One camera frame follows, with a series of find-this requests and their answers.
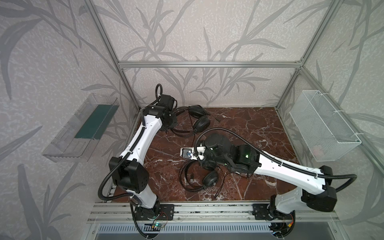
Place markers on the white wire mesh basket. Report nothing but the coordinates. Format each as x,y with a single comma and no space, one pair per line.
326,133

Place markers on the aluminium frame crossbar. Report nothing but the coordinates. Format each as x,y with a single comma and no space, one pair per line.
199,64

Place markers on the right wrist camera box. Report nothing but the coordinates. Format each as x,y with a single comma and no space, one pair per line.
188,153

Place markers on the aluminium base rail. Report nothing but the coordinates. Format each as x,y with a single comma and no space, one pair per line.
185,212

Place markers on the black headphones with cable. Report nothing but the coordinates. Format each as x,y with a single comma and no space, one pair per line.
214,176
199,119

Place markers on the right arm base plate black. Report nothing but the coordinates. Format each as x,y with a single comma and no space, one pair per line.
267,212

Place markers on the green mat in bin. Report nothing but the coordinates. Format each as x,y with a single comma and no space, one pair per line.
97,123

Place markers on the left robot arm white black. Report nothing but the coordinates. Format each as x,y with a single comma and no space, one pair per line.
127,170

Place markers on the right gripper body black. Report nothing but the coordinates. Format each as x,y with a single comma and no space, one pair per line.
204,157

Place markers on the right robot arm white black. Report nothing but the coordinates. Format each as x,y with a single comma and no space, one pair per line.
315,188

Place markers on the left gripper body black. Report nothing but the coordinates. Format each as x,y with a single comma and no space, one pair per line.
173,120

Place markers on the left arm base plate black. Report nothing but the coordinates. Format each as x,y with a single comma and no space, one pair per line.
162,212

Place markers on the clear plastic wall bin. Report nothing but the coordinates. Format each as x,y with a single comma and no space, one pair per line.
77,140

